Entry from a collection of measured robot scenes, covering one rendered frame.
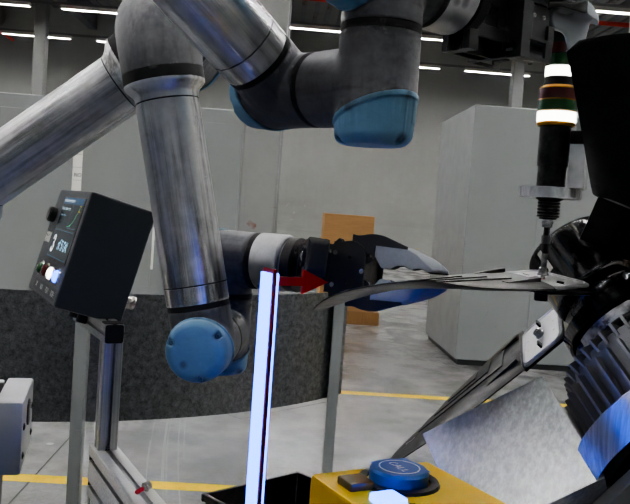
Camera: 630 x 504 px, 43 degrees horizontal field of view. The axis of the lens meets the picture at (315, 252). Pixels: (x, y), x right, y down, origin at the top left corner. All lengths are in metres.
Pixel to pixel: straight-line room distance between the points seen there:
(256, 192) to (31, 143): 4.00
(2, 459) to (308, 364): 1.96
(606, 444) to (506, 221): 6.20
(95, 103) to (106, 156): 5.86
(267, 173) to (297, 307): 2.35
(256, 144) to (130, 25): 4.14
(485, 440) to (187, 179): 0.44
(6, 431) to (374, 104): 0.60
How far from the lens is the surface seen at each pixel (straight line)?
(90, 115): 1.10
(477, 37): 0.83
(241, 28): 0.76
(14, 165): 1.13
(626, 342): 0.88
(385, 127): 0.71
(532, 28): 0.88
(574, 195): 0.93
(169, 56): 0.93
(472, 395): 1.06
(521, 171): 7.05
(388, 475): 0.54
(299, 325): 2.84
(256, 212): 5.07
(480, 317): 7.02
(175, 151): 0.93
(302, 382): 2.90
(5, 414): 1.04
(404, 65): 0.72
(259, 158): 5.07
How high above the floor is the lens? 1.25
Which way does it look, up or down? 3 degrees down
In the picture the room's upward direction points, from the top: 4 degrees clockwise
